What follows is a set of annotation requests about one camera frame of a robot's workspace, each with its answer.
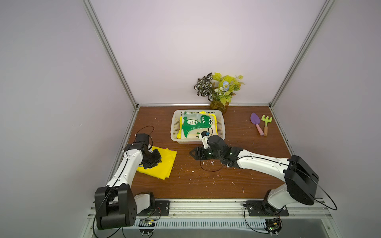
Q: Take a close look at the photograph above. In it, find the plain yellow raincoat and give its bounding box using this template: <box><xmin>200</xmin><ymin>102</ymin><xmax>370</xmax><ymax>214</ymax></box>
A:
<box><xmin>137</xmin><ymin>146</ymin><xmax>177</xmax><ymax>180</ymax></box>

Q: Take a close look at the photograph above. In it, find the yellow duck face raincoat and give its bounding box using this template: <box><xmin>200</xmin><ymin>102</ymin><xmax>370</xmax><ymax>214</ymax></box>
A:
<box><xmin>177</xmin><ymin>110</ymin><xmax>218</xmax><ymax>140</ymax></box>

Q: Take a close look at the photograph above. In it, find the green dinosaur print raincoat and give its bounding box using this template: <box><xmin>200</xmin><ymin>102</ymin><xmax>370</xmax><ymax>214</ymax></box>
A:
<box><xmin>180</xmin><ymin>111</ymin><xmax>215</xmax><ymax>139</ymax></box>

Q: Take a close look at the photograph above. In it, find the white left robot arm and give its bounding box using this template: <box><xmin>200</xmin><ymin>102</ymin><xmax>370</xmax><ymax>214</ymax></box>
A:
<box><xmin>94</xmin><ymin>133</ymin><xmax>161</xmax><ymax>230</ymax></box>

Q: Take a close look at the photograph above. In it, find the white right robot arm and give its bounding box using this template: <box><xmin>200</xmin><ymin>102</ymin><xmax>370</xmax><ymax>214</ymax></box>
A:
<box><xmin>190</xmin><ymin>135</ymin><xmax>318</xmax><ymax>214</ymax></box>

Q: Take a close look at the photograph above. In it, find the white perforated plastic basket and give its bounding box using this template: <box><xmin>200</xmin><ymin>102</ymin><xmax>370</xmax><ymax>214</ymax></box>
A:
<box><xmin>171</xmin><ymin>109</ymin><xmax>226</xmax><ymax>144</ymax></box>

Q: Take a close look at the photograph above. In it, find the purple toy trowel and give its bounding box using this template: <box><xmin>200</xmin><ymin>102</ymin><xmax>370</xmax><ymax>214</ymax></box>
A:
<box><xmin>250</xmin><ymin>113</ymin><xmax>264</xmax><ymax>136</ymax></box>

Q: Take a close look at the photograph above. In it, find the green toy rake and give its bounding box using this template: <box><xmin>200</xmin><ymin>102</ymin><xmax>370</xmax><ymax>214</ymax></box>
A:
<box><xmin>262</xmin><ymin>115</ymin><xmax>273</xmax><ymax>136</ymax></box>

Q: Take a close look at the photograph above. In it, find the artificial potted plant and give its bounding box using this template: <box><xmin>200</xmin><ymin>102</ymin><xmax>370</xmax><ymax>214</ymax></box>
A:
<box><xmin>194</xmin><ymin>72</ymin><xmax>244</xmax><ymax>114</ymax></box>

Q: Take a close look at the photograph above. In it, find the left controller board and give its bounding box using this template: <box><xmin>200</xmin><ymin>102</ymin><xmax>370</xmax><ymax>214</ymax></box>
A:
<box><xmin>138</xmin><ymin>219</ymin><xmax>157</xmax><ymax>238</ymax></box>

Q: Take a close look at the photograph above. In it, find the controller board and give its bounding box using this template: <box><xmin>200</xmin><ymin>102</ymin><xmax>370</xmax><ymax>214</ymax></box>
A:
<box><xmin>265</xmin><ymin>217</ymin><xmax>283</xmax><ymax>236</ymax></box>
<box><xmin>138</xmin><ymin>219</ymin><xmax>157</xmax><ymax>238</ymax></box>

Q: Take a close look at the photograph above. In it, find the right controller board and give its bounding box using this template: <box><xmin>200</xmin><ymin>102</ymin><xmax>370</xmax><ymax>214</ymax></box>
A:
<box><xmin>265</xmin><ymin>217</ymin><xmax>283</xmax><ymax>236</ymax></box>

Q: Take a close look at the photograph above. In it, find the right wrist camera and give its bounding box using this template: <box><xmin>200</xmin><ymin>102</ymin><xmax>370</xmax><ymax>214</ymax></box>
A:
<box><xmin>198</xmin><ymin>131</ymin><xmax>210</xmax><ymax>149</ymax></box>

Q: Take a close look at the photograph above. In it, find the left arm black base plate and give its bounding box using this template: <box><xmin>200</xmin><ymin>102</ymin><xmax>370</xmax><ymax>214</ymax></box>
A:
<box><xmin>137</xmin><ymin>200</ymin><xmax>170</xmax><ymax>217</ymax></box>

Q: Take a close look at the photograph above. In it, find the aluminium front rail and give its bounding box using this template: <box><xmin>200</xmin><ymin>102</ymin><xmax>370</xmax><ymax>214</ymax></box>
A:
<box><xmin>87</xmin><ymin>198</ymin><xmax>333</xmax><ymax>220</ymax></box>

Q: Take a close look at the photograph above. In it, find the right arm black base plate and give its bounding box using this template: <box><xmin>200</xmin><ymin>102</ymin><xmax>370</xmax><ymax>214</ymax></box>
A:
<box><xmin>245</xmin><ymin>200</ymin><xmax>289</xmax><ymax>217</ymax></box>

